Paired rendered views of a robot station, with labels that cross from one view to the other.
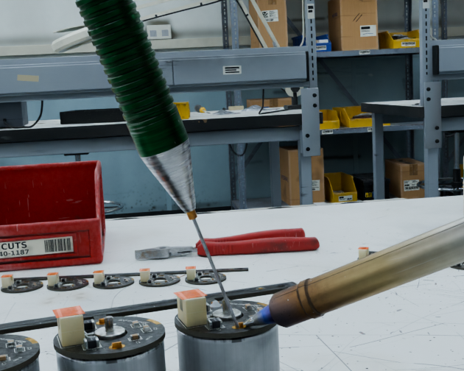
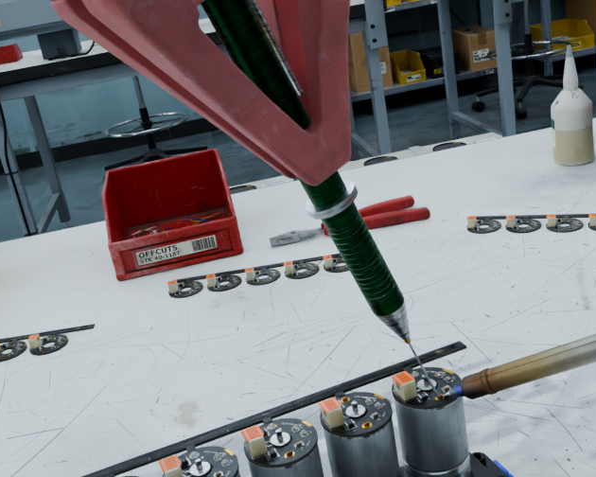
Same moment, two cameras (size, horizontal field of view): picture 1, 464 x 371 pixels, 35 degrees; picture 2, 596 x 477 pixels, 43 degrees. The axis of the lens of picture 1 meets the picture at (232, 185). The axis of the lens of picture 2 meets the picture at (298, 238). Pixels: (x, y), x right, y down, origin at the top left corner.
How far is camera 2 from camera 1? 0.12 m
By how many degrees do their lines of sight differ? 13
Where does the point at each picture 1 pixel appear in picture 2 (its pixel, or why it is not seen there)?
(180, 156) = (401, 312)
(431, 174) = (502, 50)
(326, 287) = (500, 379)
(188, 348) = (407, 414)
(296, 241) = (410, 214)
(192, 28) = not seen: outside the picture
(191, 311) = (407, 390)
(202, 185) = not seen: hidden behind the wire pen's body
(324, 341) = (458, 327)
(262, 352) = (456, 411)
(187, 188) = (405, 328)
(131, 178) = not seen: hidden behind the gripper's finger
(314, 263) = (430, 237)
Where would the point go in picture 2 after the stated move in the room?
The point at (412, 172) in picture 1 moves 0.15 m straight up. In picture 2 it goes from (481, 42) to (478, 14)
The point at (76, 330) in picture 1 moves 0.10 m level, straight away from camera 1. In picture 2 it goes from (338, 416) to (271, 303)
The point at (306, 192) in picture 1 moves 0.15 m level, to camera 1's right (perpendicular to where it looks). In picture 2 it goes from (376, 85) to (419, 78)
